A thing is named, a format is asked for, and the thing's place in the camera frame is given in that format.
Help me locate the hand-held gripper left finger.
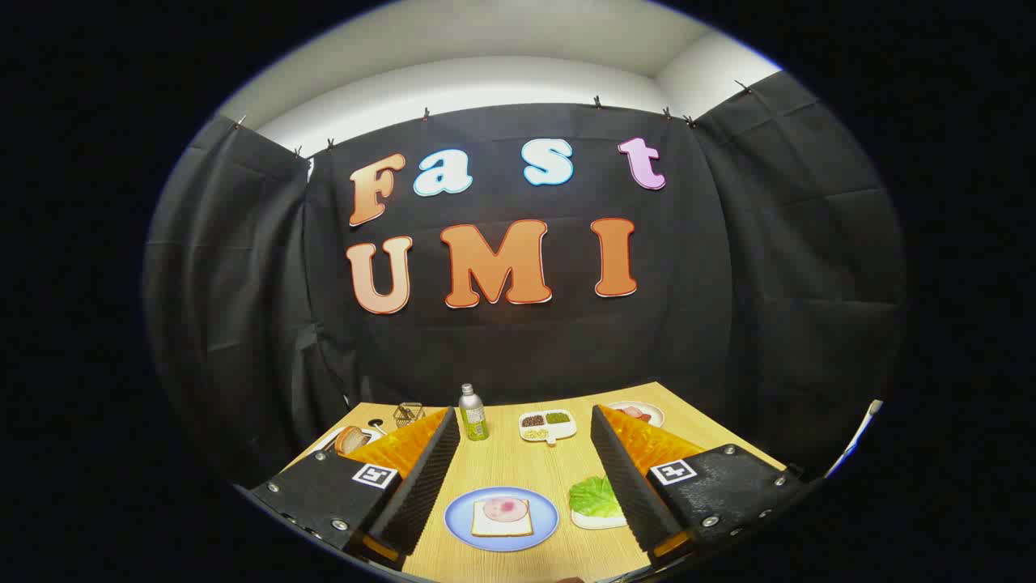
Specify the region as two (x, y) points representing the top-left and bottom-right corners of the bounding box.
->
(249, 407), (462, 572)

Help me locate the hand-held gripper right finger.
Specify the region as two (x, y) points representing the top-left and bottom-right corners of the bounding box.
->
(589, 404), (818, 568)

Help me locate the green lettuce leaf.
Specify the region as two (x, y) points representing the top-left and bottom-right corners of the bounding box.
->
(568, 476), (626, 519)

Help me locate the white square plate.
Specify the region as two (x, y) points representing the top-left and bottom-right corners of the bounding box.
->
(571, 506), (631, 530)

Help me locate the blue round plate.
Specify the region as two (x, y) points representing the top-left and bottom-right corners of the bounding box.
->
(444, 486), (560, 553)

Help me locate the white toaster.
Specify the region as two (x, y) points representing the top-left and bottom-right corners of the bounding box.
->
(322, 425), (388, 454)

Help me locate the white oval plate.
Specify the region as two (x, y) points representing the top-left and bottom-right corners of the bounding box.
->
(607, 401), (666, 428)

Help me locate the pink ham slice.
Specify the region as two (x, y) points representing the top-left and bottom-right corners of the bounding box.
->
(482, 497), (529, 523)

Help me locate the green label metal bottle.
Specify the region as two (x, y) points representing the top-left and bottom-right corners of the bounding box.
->
(458, 384), (490, 442)

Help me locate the white sandwich bread slice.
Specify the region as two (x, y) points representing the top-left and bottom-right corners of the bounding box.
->
(471, 497), (534, 538)

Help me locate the white divided dish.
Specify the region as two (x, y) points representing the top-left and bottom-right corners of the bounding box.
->
(518, 409), (578, 446)

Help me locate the black backdrop cloth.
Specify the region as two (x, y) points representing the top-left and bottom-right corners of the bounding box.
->
(144, 71), (906, 487)

